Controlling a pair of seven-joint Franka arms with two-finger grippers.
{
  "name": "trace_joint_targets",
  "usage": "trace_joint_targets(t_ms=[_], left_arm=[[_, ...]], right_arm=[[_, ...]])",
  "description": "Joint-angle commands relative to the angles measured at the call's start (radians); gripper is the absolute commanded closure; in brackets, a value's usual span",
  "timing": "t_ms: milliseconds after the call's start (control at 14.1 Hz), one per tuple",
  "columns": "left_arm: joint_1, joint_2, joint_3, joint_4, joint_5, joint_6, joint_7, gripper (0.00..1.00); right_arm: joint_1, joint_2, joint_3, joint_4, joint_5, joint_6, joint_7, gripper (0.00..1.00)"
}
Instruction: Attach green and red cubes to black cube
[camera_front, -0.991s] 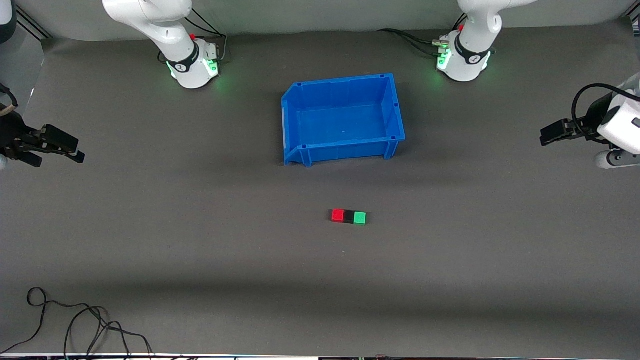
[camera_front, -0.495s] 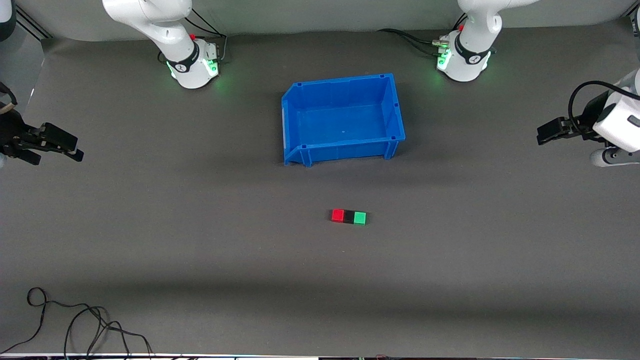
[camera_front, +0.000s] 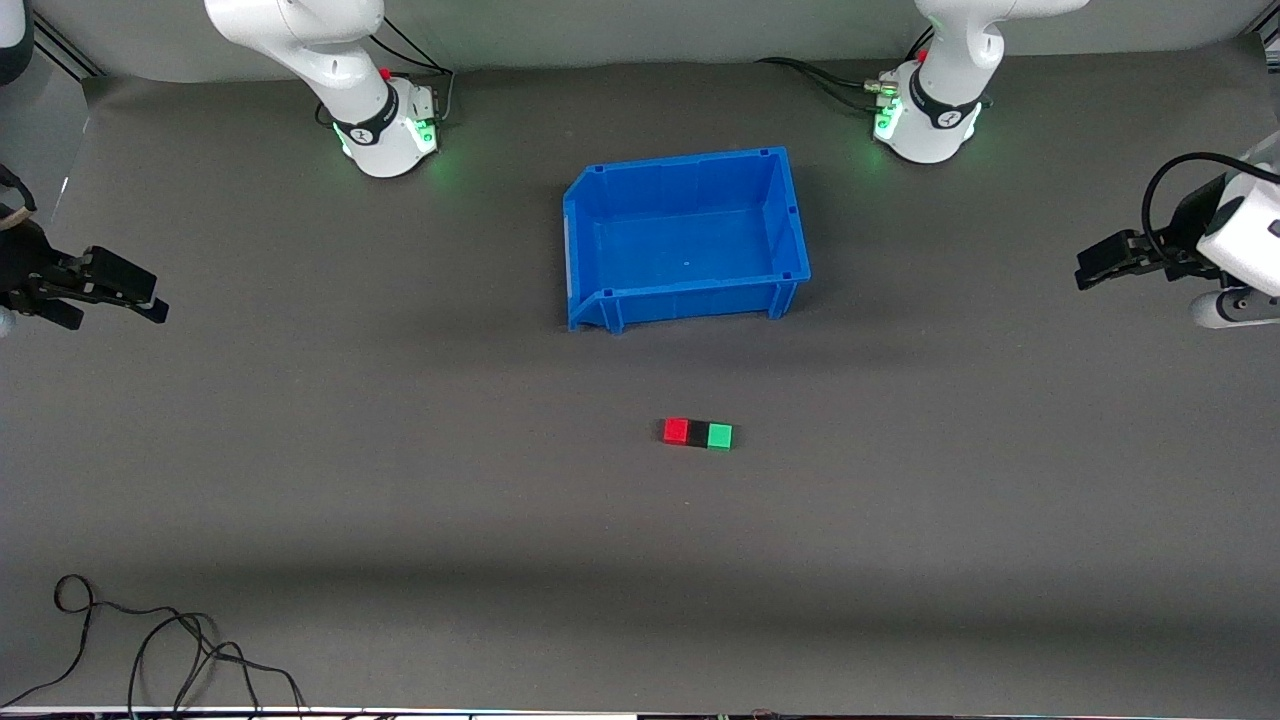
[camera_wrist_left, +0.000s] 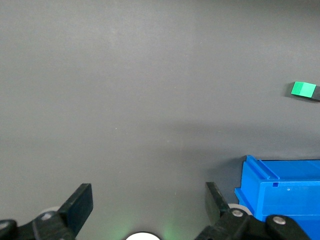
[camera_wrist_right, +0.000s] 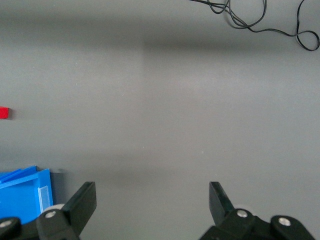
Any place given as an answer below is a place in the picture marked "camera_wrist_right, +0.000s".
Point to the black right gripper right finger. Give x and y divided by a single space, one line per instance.
232 225

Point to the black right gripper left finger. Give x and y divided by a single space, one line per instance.
75 215

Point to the small red cube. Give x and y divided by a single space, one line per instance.
3 112

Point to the blue plastic storage bin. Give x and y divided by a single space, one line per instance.
20 197

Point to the dark grey table mat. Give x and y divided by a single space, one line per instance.
160 100

